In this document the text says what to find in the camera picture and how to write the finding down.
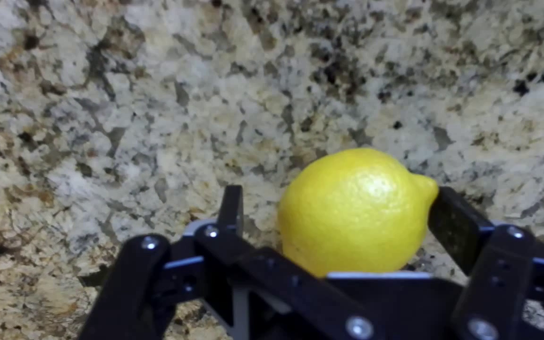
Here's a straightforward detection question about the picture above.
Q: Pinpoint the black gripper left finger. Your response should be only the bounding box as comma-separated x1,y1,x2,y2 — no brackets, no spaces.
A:
80,186,391,340

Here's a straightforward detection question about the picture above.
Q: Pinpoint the yellow lemon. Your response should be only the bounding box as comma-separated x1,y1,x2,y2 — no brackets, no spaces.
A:
276,146,442,280

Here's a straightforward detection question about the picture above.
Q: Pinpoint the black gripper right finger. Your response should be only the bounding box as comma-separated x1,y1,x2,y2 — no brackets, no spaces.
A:
427,188,544,340

